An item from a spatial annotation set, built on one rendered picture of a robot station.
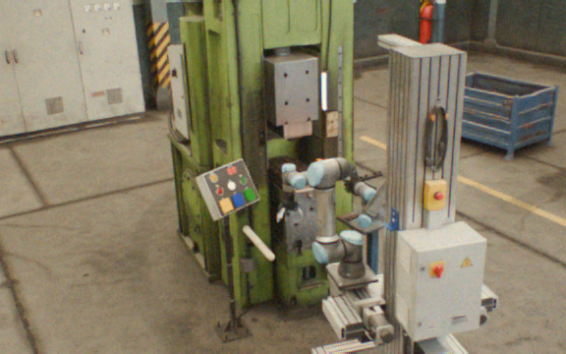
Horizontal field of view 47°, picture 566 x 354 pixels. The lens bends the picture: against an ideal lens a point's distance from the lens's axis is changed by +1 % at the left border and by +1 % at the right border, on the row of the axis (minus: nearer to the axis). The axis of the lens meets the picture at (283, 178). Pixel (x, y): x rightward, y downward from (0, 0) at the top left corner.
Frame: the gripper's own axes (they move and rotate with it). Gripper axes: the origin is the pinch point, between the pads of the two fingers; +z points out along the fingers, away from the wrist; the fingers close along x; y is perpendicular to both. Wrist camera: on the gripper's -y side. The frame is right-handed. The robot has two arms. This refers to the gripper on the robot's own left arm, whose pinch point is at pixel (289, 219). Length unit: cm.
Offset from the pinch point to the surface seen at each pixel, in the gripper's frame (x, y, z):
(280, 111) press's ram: 9, -48, -52
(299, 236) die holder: 18, -44, 35
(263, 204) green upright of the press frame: -2, -61, 16
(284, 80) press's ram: 13, -49, -72
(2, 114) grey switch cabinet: -230, -527, 55
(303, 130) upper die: 25, -51, -37
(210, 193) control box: -42.9, -18.2, -16.1
